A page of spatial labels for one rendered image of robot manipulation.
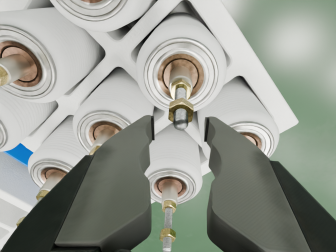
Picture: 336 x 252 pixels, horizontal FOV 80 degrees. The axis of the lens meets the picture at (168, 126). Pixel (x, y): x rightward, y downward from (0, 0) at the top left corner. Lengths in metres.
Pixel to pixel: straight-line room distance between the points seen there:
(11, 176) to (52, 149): 0.29
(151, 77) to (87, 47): 0.11
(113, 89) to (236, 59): 0.16
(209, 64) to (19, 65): 0.18
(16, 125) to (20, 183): 0.29
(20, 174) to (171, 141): 0.41
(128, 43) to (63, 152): 0.17
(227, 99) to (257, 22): 0.24
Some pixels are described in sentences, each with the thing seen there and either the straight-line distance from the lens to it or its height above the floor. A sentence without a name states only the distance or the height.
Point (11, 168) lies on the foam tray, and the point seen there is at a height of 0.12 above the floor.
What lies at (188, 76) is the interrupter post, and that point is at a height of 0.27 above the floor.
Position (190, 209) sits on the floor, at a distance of 0.79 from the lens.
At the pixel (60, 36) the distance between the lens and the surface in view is 0.26.
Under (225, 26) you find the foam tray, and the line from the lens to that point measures 0.28.
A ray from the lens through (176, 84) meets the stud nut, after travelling 0.17.
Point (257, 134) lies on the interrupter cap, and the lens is 0.26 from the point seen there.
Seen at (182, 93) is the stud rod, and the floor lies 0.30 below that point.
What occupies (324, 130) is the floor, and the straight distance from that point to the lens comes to 0.66.
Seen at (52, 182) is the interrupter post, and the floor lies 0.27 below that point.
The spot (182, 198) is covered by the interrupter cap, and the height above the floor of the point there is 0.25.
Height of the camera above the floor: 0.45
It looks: 57 degrees down
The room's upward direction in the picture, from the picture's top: 175 degrees counter-clockwise
